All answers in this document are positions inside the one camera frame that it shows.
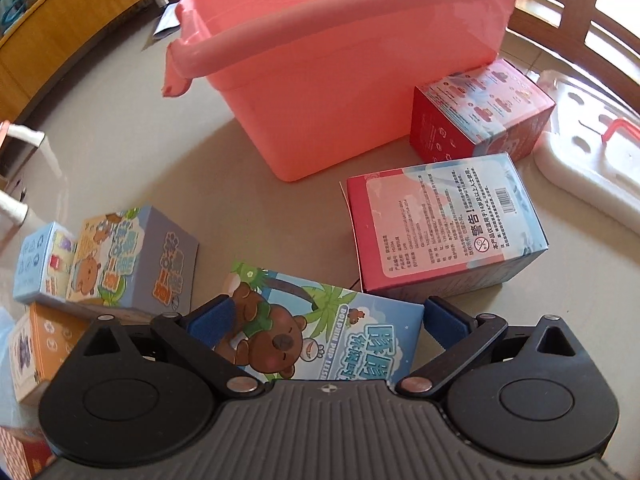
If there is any red pink toy box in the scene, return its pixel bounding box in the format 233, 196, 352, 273
409, 58, 555, 162

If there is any bear palm tree box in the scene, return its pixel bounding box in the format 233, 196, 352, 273
210, 262, 424, 385

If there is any pink white kids easel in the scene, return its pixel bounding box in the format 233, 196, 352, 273
1, 120, 46, 252

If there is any blue purple bear box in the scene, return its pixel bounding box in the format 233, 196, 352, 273
66, 206, 198, 321

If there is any wooden table frame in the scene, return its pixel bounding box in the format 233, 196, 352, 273
509, 0, 639, 112

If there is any pink blue label box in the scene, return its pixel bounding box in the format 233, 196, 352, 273
344, 153, 549, 302

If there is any white bin lid pink handle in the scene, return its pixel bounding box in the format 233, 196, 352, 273
533, 70, 639, 232

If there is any light blue icon box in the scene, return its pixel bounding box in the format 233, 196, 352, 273
13, 222, 77, 306

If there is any red checkered box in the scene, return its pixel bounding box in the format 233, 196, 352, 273
1, 427, 55, 480

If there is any wooden cabinet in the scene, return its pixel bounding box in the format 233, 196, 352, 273
1, 0, 141, 120

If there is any white envelope on floor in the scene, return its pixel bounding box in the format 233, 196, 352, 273
151, 3, 180, 41

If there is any pink plastic storage bin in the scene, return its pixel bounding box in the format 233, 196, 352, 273
163, 0, 518, 182

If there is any orange white toy box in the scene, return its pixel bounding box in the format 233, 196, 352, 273
9, 302, 89, 406

